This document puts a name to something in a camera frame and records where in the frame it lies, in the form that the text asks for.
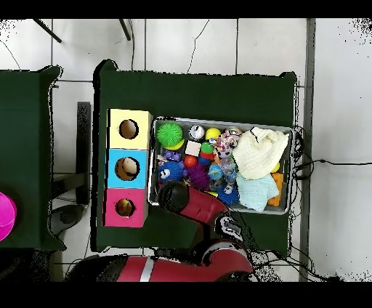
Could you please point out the orange red ball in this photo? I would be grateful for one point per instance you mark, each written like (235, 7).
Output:
(190, 161)

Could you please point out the colourful patterned cloth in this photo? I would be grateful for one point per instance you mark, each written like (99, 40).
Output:
(225, 142)

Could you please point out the black tripod leg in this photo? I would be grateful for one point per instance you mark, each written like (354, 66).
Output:
(125, 29)
(46, 30)

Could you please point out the blue spiky ball with eyes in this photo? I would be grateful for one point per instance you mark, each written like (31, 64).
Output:
(228, 194)

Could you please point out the small silver can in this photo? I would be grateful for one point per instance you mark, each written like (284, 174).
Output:
(196, 132)

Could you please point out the wooden box three holes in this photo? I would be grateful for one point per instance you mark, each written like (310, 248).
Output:
(127, 151)

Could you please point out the pale wooden cube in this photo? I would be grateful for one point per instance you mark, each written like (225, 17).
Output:
(193, 148)

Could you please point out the mint green cloth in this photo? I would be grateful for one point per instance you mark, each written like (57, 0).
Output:
(257, 192)

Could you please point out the dark green side table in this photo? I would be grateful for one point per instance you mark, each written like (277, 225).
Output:
(35, 145)

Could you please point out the plain green spiky ball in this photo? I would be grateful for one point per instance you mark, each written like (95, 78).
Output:
(170, 135)

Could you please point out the pale yellow cloth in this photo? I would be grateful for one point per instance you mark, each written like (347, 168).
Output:
(260, 152)

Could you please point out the black flat panel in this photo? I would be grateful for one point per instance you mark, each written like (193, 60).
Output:
(83, 145)

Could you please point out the blue globe ball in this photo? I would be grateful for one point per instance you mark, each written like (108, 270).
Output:
(215, 172)

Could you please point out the yellow ball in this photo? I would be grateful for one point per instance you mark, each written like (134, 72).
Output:
(213, 133)

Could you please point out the magenta round disc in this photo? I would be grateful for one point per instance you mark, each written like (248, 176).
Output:
(4, 215)

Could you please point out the dark blue spiky ball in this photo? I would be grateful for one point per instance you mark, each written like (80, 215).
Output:
(171, 171)

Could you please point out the orange plastic block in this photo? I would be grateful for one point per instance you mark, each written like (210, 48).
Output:
(278, 189)

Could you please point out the purple spiky toy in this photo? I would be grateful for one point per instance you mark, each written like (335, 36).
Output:
(199, 176)

